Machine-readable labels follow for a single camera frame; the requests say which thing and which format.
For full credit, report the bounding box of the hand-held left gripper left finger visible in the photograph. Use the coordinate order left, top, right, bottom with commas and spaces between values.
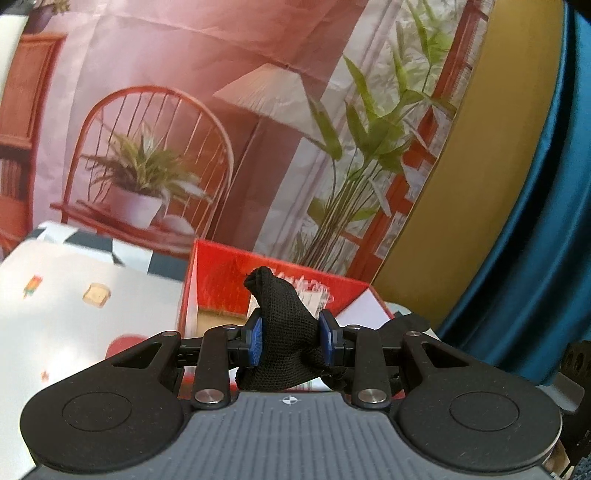
111, 309, 266, 411

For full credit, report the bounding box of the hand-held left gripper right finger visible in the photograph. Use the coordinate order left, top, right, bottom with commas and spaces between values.
318, 309, 474, 411

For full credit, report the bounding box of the black knitted cloth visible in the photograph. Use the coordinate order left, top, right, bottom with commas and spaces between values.
233, 266, 437, 393

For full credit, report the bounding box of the red strawberry print cardboard box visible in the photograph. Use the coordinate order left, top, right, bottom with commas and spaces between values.
178, 237, 398, 400

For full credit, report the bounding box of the blue curtain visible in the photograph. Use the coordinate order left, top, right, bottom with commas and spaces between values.
436, 0, 591, 384

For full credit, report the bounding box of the geometric patterned cloth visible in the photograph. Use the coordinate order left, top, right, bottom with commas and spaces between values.
28, 220, 190, 282

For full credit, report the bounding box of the wall poster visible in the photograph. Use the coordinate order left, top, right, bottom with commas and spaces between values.
0, 0, 495, 287

